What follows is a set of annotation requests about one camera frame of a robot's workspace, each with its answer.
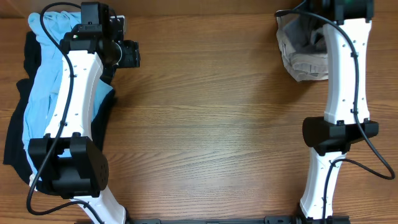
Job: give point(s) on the black garment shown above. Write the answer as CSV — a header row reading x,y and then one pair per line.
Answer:
x,y
14,153

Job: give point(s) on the light blue garment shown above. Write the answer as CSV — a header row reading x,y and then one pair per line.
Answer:
x,y
44,93

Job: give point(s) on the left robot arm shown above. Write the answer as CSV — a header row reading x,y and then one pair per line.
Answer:
x,y
68,163

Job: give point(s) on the folded beige shorts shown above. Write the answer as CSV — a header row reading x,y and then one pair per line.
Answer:
x,y
301,67

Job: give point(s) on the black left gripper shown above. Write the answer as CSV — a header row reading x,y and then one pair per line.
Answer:
x,y
132,55

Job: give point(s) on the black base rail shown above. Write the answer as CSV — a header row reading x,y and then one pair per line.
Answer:
x,y
282,219

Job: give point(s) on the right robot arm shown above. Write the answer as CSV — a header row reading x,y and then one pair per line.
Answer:
x,y
346,120

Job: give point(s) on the grey shorts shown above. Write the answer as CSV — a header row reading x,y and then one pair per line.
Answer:
x,y
303,34

